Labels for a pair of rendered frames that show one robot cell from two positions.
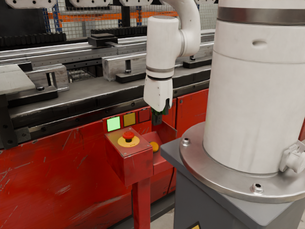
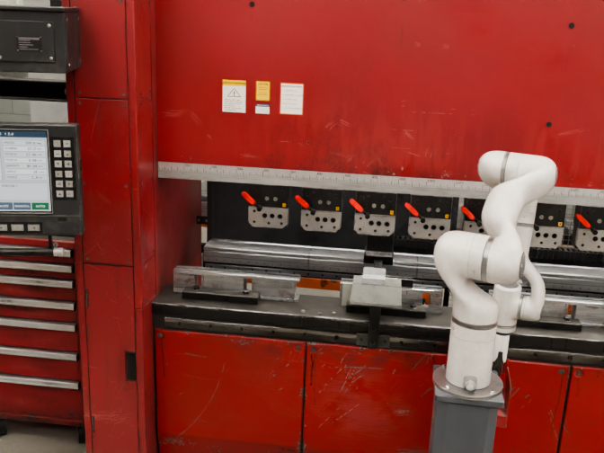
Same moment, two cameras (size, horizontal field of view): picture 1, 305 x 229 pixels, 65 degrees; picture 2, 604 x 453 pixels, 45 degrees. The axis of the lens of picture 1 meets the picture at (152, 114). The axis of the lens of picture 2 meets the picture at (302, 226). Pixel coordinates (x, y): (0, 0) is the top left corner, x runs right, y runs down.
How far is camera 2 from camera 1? 1.84 m
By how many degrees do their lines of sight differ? 41
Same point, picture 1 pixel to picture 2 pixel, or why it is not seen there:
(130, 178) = not seen: hidden behind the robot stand
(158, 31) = (497, 295)
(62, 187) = (401, 409)
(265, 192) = (448, 389)
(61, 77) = (435, 300)
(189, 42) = (526, 310)
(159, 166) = not seen: hidden behind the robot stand
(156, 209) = not seen: outside the picture
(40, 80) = (415, 297)
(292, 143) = (470, 376)
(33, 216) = (367, 424)
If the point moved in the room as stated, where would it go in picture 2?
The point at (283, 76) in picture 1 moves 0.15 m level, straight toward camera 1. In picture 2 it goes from (459, 343) to (407, 349)
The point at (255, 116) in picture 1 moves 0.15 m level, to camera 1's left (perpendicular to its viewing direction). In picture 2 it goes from (452, 356) to (406, 338)
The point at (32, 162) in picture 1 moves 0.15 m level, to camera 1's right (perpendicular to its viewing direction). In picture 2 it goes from (383, 369) to (416, 384)
